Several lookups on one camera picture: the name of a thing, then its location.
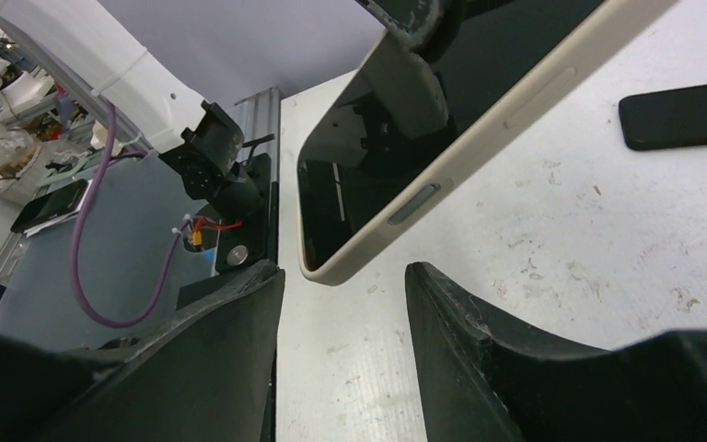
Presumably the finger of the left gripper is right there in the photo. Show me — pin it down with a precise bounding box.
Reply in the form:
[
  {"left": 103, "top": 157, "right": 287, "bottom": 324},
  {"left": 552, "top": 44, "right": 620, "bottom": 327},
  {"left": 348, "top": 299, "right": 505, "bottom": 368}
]
[{"left": 359, "top": 1, "right": 467, "bottom": 139}]

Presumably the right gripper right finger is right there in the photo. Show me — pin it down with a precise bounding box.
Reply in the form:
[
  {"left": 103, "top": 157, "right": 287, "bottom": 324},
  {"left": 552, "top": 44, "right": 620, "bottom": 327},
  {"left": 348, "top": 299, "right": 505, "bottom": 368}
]
[{"left": 405, "top": 262, "right": 707, "bottom": 441}]

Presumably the black phone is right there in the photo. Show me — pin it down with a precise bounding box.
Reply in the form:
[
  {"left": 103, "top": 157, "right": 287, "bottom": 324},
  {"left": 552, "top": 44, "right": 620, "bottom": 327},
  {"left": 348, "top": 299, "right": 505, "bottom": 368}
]
[
  {"left": 297, "top": 1, "right": 597, "bottom": 271},
  {"left": 618, "top": 85, "right": 707, "bottom": 152}
]

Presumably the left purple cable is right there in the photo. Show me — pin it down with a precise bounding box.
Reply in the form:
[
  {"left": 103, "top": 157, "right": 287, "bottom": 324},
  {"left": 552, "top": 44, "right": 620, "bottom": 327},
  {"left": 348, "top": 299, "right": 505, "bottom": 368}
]
[{"left": 69, "top": 100, "right": 193, "bottom": 331}]

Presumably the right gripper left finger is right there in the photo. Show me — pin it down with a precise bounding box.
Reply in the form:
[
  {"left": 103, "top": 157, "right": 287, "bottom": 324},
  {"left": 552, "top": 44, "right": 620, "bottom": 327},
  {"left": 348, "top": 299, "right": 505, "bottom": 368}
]
[{"left": 0, "top": 260, "right": 285, "bottom": 441}]

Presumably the beige phone case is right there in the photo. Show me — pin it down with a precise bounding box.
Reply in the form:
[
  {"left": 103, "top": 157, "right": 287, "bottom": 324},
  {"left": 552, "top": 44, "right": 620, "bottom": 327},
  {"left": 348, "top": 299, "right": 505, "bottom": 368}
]
[{"left": 297, "top": 1, "right": 671, "bottom": 286}]

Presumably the phone on background desk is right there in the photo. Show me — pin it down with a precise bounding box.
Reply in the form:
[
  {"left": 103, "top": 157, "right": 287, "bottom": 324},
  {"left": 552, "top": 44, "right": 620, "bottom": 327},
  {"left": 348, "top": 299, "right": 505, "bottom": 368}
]
[{"left": 10, "top": 180, "right": 91, "bottom": 234}]

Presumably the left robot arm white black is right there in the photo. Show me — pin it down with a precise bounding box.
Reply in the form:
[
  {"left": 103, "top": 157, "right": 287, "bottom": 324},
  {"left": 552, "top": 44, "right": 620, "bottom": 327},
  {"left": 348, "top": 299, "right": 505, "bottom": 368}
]
[{"left": 0, "top": 1, "right": 467, "bottom": 220}]

